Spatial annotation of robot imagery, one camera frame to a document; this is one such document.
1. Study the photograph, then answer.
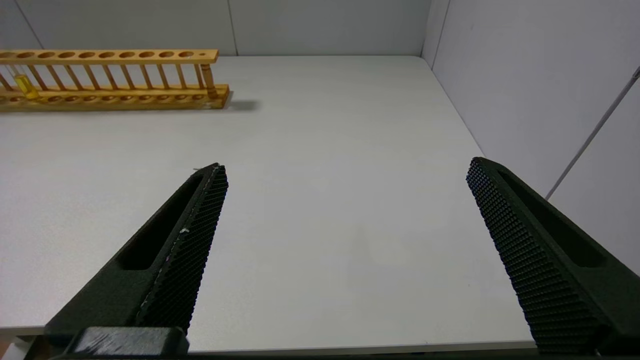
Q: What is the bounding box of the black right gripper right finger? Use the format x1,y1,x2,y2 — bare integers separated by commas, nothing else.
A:
466,156,640,357

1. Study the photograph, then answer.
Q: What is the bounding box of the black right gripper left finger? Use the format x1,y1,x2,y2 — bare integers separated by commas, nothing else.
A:
44,162,230,347

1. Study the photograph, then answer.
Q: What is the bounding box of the yellow pigment glass test tube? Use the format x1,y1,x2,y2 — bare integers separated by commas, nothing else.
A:
7,64,40,101

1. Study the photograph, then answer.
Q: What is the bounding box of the wooden test tube rack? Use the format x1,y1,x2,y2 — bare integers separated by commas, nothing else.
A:
0,48,231,112

